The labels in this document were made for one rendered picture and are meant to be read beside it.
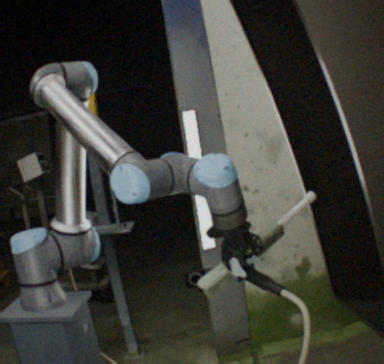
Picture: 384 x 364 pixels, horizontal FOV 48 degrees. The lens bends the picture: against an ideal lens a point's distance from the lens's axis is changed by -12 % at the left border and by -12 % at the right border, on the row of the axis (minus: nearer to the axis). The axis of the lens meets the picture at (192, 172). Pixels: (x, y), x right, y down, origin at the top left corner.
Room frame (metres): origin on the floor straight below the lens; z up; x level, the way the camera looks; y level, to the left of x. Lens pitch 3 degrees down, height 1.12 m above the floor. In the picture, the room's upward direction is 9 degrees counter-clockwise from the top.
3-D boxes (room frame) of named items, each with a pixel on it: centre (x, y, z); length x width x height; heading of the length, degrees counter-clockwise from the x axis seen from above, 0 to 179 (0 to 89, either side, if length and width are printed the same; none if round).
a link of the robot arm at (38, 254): (1.56, 0.60, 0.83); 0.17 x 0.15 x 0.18; 135
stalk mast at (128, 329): (2.44, 0.48, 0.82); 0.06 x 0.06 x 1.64; 88
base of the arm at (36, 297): (1.55, 0.60, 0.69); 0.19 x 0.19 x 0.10
